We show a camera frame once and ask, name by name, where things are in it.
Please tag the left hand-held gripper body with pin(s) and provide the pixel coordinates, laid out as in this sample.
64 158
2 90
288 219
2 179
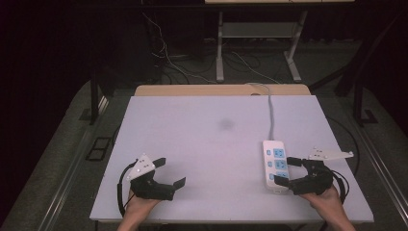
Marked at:
150 187

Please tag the white power strip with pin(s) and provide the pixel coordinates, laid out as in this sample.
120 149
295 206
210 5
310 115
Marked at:
275 154

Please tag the person's right hand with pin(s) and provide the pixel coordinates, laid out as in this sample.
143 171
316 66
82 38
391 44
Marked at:
322 200

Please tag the black floor frame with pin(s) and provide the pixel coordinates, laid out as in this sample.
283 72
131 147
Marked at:
97 149

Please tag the white metal desk frame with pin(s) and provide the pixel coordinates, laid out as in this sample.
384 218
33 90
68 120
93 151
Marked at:
256 29

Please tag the white table cover board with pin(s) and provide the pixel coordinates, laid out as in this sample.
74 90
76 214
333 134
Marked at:
208 154

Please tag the black metal stand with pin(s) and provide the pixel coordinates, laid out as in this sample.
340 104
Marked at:
361 96

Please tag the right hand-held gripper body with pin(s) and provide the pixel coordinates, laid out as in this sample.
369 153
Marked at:
316 179

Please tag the metal floor rail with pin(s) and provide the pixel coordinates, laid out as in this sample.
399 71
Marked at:
383 170
69 179

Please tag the person's left hand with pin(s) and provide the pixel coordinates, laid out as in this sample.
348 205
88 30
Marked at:
141 205

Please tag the wooden table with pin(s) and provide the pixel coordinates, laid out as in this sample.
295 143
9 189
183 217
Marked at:
198 89

